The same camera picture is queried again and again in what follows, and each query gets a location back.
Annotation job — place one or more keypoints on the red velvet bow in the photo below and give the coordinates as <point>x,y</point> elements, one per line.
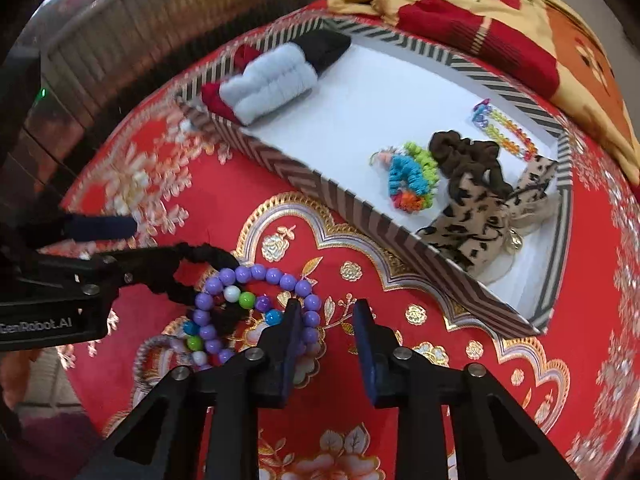
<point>221,96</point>

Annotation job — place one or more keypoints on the chevron striped shallow box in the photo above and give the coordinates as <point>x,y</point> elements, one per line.
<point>389,92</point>

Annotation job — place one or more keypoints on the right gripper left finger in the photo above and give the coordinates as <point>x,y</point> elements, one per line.
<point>205,424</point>

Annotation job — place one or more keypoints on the leopard print bow scrunchie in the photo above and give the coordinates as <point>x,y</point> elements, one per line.
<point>483,232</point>

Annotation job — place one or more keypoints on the red yellow love blanket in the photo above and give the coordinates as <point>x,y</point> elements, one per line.
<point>543,44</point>

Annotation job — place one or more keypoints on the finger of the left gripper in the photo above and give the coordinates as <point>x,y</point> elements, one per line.
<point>82,228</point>
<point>154,267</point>

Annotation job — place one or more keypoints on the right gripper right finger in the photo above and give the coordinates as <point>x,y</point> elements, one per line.
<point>494,438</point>

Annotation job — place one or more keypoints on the person's left hand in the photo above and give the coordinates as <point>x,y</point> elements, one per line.
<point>15,373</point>

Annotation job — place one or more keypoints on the white fluffy scrunchie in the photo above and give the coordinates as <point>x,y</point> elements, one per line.
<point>275,78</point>

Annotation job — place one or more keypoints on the metal roller shutter door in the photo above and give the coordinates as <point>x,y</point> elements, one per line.
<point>98,60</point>

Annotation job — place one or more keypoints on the red floral tablecloth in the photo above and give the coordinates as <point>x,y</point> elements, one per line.
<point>579,382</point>

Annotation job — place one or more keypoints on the brown scrunchie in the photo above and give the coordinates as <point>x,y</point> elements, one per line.
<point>457,156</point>

